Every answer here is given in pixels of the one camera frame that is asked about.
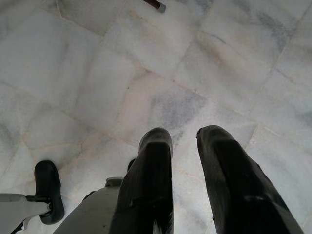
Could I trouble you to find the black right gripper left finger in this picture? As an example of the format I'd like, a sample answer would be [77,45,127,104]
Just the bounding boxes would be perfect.
[110,127,174,234]

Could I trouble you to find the brown furniture leg grey cap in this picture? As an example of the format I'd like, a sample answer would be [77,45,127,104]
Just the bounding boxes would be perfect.
[145,0,167,13]

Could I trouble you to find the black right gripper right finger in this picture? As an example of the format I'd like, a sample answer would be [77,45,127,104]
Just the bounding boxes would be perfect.
[196,125,306,234]

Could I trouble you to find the grey robot left leg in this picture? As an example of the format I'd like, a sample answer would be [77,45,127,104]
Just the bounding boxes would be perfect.
[0,193,52,232]

